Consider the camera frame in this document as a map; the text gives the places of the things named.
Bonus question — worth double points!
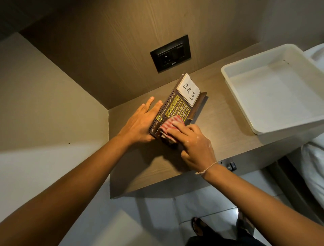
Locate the person's left hand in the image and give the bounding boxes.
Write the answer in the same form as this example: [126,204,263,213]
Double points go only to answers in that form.
[117,96,164,145]

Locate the person's right hand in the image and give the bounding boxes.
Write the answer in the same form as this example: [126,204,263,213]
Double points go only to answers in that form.
[166,121,218,176]

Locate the red striped cloth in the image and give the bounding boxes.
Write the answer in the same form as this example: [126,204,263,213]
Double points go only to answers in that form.
[159,115,184,145]

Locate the brown desk calendar board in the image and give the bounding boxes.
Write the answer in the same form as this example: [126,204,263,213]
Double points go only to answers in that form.
[148,72,208,142]

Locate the person's right forearm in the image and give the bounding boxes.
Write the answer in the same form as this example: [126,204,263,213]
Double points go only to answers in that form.
[201,164,324,246]

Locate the person's left forearm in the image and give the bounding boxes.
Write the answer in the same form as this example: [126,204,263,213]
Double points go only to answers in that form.
[0,136,133,246]

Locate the white paper notepad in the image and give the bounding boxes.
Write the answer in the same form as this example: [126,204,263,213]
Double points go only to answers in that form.
[176,73,201,107]

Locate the white plastic tray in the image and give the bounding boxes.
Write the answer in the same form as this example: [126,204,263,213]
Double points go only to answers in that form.
[221,44,324,135]

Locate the person's dark trousers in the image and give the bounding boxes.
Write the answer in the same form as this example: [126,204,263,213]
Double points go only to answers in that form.
[185,212,267,246]

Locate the white bedding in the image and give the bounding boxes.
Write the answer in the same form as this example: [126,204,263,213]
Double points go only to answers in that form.
[301,43,324,203]

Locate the white string bracelet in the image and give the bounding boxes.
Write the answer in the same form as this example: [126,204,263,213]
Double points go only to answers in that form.
[195,162,219,176]

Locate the black wall socket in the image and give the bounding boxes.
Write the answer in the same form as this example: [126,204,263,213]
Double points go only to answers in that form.
[150,34,191,74]

